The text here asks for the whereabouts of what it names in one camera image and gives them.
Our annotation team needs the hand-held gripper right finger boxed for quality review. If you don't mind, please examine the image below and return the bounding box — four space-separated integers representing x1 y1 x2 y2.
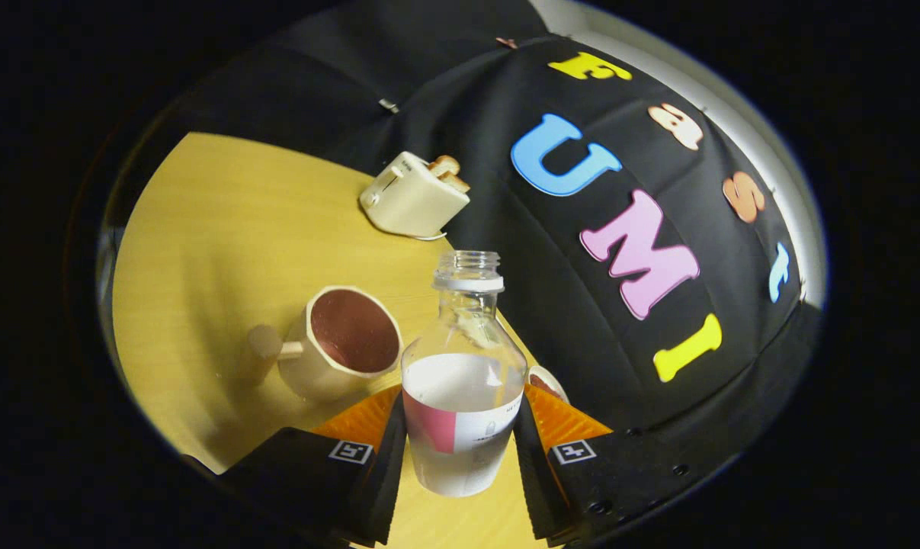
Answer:
513 384 704 546

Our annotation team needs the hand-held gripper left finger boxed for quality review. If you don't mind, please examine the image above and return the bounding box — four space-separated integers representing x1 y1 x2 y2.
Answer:
220 385 407 547

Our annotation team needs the clear plastic juice bottle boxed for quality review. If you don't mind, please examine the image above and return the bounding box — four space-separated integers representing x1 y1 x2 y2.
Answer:
401 250 527 498

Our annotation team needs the beige cup with wooden handle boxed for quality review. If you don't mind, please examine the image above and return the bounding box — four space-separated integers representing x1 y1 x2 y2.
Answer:
248 286 404 403

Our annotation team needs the round white plate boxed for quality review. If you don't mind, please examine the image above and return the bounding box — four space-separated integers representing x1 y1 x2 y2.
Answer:
526 364 571 405

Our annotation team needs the cream white toaster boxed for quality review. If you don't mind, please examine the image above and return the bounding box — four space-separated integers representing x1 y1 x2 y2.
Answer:
359 151 472 239

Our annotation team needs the wooden table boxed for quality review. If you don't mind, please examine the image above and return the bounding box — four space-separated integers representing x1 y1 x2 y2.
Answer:
111 132 552 549

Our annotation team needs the black backdrop cloth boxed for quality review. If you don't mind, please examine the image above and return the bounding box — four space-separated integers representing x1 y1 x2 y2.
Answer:
124 0 822 489

